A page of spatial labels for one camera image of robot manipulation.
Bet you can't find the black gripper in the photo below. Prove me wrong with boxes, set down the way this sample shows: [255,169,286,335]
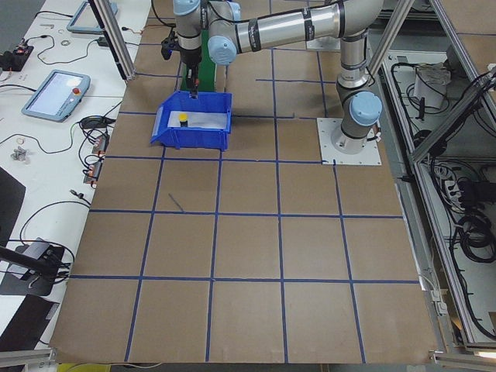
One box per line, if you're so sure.
[181,46,202,97]

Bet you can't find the yellow mushroom push button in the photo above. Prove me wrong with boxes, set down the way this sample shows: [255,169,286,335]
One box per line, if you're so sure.
[178,112,188,127]

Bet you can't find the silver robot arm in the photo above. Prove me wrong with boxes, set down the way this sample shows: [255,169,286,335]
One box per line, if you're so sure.
[162,1,383,155]

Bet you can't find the green conveyor belt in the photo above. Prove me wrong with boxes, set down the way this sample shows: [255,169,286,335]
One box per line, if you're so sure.
[198,30,216,92]

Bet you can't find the blue left plastic bin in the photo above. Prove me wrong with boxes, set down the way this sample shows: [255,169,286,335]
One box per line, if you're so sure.
[150,91,233,151]

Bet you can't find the white foam sheet left bin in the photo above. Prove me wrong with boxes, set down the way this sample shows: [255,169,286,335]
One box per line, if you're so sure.
[167,111,228,129]

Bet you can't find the far teach pendant tablet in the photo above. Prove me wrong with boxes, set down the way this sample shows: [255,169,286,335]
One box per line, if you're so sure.
[67,1,102,35]

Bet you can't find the teach pendant tablet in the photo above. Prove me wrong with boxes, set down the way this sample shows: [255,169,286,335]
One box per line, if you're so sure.
[21,70,91,122]
[67,1,102,35]

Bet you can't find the near teach pendant tablet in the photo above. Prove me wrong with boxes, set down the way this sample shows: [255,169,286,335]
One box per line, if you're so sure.
[21,70,91,122]

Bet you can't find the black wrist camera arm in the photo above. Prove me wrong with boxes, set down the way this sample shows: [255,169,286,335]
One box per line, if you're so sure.
[161,36,178,60]

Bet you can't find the aluminium frame post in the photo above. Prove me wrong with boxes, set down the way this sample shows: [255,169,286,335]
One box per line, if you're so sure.
[89,0,136,81]

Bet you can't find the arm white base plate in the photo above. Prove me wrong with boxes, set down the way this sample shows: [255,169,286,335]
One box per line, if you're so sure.
[317,118,381,166]

